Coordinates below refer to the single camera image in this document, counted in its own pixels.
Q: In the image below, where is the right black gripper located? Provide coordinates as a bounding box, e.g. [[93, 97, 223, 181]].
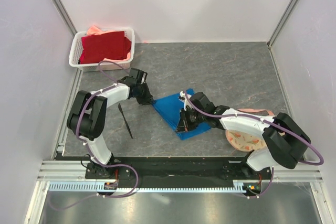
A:
[[175, 107, 205, 133]]

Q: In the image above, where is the blue cloth napkin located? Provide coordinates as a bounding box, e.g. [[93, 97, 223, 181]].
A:
[[153, 93, 211, 140]]

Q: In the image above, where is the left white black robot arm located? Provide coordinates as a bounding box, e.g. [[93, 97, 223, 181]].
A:
[[67, 76, 154, 178]]

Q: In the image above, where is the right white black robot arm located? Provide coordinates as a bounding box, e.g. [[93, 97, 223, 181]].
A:
[[176, 105, 311, 179]]

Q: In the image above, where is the floral round pot holder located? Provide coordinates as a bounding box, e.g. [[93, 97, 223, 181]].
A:
[[219, 108, 275, 152]]

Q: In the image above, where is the red cloth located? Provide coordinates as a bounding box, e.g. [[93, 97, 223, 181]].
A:
[[79, 31, 131, 64]]

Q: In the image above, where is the pink cloth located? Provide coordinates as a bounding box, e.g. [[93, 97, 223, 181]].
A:
[[87, 25, 116, 36]]

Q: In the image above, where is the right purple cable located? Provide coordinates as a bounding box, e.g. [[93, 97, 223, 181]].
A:
[[180, 90, 325, 198]]

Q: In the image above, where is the purple cable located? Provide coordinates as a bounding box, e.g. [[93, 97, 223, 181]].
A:
[[180, 90, 325, 198], [48, 60, 140, 210]]

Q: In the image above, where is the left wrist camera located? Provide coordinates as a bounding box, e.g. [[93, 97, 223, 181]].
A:
[[129, 68, 148, 84]]

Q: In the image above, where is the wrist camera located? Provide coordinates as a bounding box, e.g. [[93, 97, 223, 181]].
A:
[[129, 68, 148, 84], [190, 92, 215, 113]]

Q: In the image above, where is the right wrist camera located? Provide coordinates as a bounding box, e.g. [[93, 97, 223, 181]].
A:
[[190, 92, 215, 113]]

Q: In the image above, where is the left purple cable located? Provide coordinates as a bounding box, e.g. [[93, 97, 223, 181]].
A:
[[48, 60, 140, 210]]

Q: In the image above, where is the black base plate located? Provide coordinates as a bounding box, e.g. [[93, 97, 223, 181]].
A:
[[86, 156, 271, 180]]

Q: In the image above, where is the grey slotted cable duct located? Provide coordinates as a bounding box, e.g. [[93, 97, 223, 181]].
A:
[[48, 181, 248, 193]]

